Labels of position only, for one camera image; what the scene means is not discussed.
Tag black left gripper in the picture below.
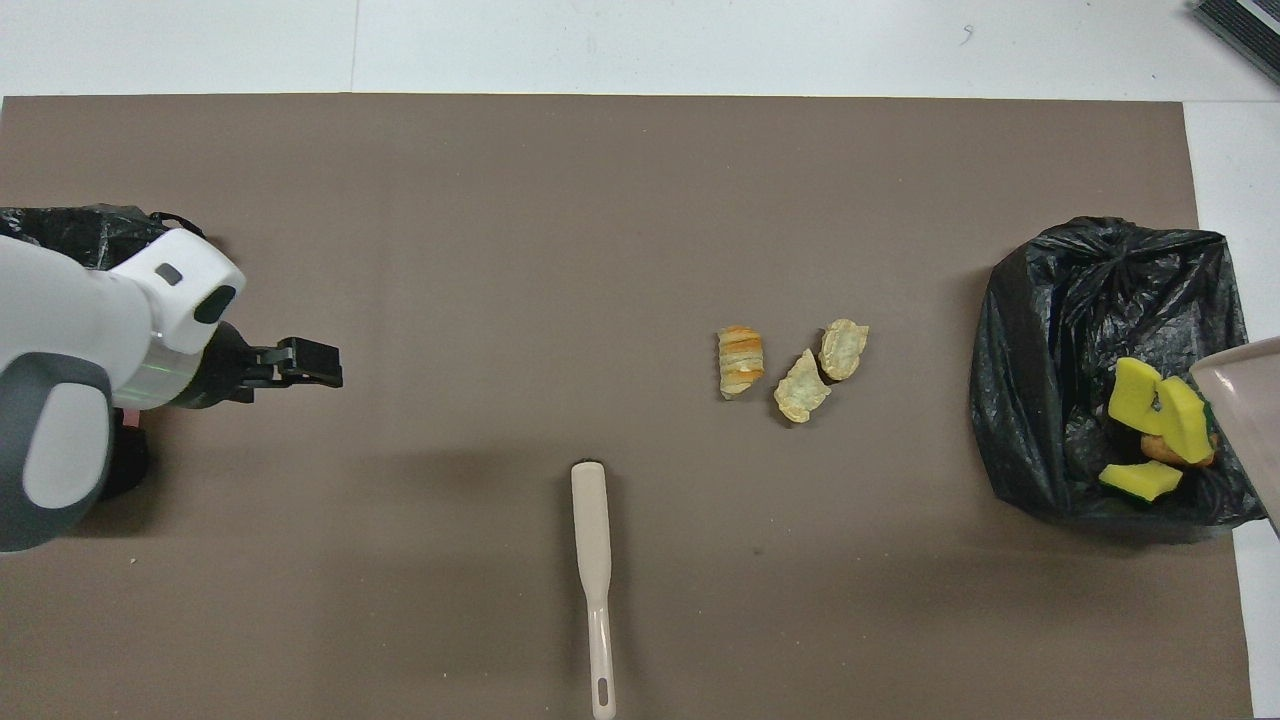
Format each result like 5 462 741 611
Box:
185 320 344 409

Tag beige hand brush black bristles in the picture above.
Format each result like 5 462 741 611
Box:
571 460 617 720

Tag orange striped toy croissant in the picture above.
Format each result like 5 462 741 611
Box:
717 325 766 401

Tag pale toy dumpling pastry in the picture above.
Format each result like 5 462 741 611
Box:
818 318 870 382
773 348 832 424

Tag embossed yellow sponge piece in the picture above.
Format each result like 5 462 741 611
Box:
1108 357 1166 426

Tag wedge yellow sponge piece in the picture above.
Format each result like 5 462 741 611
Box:
1098 460 1184 503

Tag brown toy bread roll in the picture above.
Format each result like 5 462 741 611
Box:
1140 430 1219 468

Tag notched yellow sponge piece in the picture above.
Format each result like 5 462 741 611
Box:
1155 375 1216 466

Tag beige plastic dustpan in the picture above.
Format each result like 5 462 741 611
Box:
1188 337 1280 531

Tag black plastic trash bag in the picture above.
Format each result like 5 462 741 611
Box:
0 204 206 501
968 216 1280 546

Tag brown table mat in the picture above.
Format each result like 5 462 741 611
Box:
0 93 1256 720

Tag dark grey ribbed object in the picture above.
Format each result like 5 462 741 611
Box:
1190 0 1280 86

